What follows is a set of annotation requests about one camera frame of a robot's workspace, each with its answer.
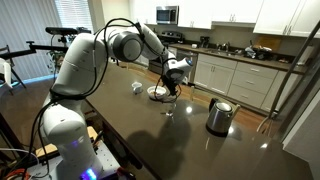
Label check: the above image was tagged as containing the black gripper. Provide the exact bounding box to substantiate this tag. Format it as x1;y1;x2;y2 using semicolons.
164;77;177;95

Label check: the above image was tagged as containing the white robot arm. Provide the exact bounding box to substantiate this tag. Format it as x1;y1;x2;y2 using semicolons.
40;22;193;180

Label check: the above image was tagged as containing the white bowl with food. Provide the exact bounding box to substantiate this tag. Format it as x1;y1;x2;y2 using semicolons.
147;86;166;100

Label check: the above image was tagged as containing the clear glass cup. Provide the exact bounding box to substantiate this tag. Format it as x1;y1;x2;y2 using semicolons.
166;102;176;117

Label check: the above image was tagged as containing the small white cup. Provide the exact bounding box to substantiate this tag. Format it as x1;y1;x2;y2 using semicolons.
132;82;142;94

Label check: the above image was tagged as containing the black stove range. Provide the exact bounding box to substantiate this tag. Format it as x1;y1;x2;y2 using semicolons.
148;30;185;76

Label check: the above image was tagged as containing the black coffee maker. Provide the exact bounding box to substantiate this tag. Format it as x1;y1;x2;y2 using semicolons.
200;36;210;48

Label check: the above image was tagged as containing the stainless steel electric kettle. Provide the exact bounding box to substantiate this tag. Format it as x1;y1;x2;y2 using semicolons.
206;98;240;137

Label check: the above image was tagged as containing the kitchen sink faucet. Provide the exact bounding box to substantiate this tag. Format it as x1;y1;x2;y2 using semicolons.
217;42;230;52

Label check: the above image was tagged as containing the stainless steel microwave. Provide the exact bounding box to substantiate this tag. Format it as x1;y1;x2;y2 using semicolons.
156;6;179;25

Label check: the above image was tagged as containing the stainless steel refrigerator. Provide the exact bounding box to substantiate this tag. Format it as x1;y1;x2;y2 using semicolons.
257;20;320;141

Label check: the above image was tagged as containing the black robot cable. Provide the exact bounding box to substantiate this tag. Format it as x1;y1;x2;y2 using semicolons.
19;17;183;180

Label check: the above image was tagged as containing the black camera tripod stand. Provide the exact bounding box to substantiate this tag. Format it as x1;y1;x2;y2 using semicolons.
0;27;91;88

